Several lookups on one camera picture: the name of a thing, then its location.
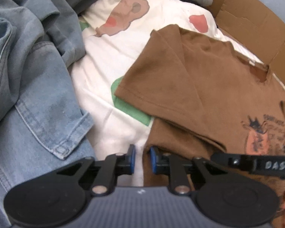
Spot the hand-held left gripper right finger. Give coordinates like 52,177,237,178
150,146,228,196

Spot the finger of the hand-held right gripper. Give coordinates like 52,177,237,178
210,152,254,173

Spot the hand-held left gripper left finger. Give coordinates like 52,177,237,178
56,144,136,196

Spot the brown printed t-shirt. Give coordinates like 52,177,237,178
114,24,285,228

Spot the cream printed bear blanket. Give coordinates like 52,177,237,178
69,0,285,187

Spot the blue denim garment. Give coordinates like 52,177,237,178
0,0,97,228

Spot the flattened cardboard sheet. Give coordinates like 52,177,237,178
202,0,285,100

